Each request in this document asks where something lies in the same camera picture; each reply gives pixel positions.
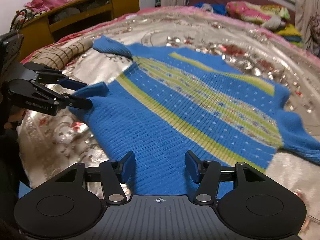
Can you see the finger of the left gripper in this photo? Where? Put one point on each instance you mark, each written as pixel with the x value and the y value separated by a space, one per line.
pixel 48 75
pixel 35 96

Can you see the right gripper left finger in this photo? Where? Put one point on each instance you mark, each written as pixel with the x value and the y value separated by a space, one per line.
pixel 113 174

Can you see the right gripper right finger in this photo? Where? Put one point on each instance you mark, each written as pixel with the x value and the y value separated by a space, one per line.
pixel 206 174

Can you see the blue striped knit sweater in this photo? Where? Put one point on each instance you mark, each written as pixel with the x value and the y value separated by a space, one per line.
pixel 172 100

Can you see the blue clothes on sofa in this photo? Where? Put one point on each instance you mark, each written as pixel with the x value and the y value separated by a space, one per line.
pixel 219 9

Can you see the checked beige bamboo mat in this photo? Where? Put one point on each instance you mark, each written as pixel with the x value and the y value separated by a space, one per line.
pixel 58 57

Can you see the wooden desk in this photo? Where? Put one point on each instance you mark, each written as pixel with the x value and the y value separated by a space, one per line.
pixel 70 18

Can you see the floral satin bedspread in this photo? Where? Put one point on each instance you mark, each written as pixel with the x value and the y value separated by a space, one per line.
pixel 49 144

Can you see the yellow folded cloth stack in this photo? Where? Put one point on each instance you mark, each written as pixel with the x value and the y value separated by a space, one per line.
pixel 291 34

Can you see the beige right curtain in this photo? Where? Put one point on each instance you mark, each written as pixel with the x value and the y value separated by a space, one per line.
pixel 306 11

